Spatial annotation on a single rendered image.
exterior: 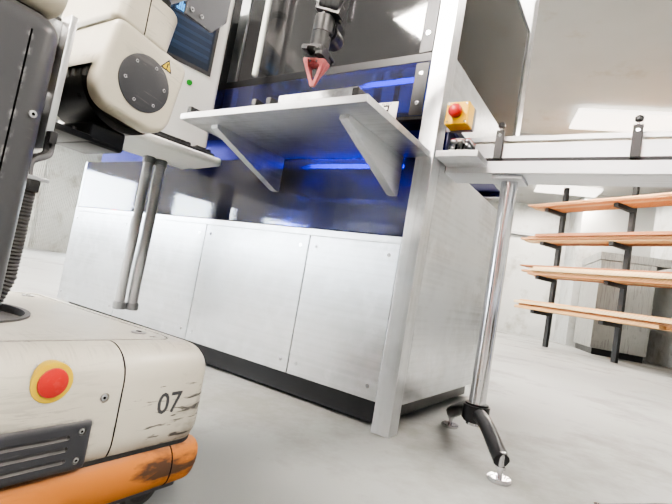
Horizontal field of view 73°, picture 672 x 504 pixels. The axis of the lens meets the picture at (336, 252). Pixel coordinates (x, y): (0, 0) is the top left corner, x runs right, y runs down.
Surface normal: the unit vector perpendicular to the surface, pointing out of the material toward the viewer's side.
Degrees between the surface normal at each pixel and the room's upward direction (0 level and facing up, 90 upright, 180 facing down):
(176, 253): 90
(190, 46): 90
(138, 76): 90
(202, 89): 90
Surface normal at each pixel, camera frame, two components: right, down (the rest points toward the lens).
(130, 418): 0.84, 0.11
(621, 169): -0.54, -0.15
